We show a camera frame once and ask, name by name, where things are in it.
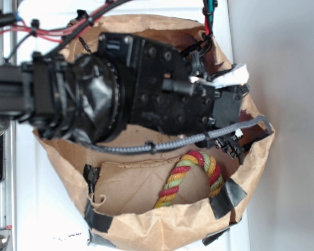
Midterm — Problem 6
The aluminium extrusion rail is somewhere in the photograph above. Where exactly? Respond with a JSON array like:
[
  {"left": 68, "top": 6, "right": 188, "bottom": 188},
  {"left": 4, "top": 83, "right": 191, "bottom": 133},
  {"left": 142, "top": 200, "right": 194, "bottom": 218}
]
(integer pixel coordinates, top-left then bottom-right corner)
[{"left": 0, "top": 10, "right": 18, "bottom": 251}]

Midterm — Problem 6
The red wire bundle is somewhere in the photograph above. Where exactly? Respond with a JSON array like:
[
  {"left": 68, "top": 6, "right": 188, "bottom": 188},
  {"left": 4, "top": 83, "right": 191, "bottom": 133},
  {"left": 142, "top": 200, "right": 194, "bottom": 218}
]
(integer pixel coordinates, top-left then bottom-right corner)
[{"left": 0, "top": 0, "right": 131, "bottom": 44}]

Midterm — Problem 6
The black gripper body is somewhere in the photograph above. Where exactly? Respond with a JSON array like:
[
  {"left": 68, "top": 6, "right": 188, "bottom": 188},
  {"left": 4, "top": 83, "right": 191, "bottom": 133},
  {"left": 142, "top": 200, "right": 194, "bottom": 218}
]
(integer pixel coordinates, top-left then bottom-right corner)
[{"left": 98, "top": 33, "right": 249, "bottom": 135}]

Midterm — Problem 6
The grey braided cable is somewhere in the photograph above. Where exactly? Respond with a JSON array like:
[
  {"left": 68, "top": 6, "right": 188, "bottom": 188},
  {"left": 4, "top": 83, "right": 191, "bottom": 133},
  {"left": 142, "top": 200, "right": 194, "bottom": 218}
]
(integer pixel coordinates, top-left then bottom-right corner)
[{"left": 75, "top": 116, "right": 275, "bottom": 157}]

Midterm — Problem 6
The multicolour twisted rope toy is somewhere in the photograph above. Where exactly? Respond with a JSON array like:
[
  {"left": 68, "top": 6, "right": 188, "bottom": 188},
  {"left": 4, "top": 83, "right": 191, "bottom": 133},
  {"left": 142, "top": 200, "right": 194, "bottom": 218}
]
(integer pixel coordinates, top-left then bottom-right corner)
[{"left": 154, "top": 150, "right": 225, "bottom": 208}]

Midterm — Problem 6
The brown paper bag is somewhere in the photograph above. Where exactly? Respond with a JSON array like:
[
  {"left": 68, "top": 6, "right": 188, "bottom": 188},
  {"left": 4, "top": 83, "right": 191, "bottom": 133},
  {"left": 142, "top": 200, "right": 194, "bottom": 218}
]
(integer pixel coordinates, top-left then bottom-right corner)
[{"left": 36, "top": 15, "right": 274, "bottom": 250}]

